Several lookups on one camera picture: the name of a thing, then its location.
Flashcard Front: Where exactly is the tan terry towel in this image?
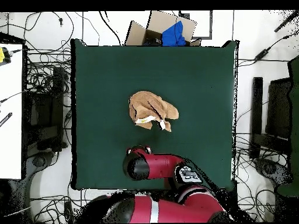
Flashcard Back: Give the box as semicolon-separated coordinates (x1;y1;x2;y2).
128;90;180;133

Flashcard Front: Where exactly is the black flat strip tool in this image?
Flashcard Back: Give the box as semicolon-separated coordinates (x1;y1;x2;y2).
0;112;13;127

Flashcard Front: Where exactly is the dark green table cloth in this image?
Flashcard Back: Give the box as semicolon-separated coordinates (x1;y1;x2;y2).
70;38;239;190

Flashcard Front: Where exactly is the black power strip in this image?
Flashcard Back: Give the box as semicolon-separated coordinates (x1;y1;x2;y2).
64;201;75;223

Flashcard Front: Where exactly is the blue garment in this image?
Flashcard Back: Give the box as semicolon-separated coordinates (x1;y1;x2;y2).
161;20;187;47

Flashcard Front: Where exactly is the black upright bar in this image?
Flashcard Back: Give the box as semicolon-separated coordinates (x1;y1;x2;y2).
249;76;264;160

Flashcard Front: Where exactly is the open cardboard box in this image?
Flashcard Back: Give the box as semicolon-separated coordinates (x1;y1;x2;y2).
125;10;202;47

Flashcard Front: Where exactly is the white desk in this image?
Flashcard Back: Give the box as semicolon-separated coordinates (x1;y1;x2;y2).
0;43;23;180

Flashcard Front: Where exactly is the black power adapter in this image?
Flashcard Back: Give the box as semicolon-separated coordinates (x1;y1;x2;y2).
254;48;269;61

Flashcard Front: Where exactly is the dark green fabric piece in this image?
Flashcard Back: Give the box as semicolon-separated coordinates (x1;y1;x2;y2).
276;55;299;197

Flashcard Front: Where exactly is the yellow and black device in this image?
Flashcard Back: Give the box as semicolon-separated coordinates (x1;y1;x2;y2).
0;46;12;67

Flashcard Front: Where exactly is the black tripod leg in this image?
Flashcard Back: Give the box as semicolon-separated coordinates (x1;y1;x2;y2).
274;10;299;33

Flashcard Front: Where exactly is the thick black cable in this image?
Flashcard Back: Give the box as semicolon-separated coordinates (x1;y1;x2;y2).
98;10;123;47

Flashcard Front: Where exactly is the dark square floor frame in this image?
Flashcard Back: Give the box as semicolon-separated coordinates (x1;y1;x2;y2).
178;10;213;40

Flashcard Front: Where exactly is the thin black cable with plug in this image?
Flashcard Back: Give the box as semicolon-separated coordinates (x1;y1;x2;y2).
23;11;75;51

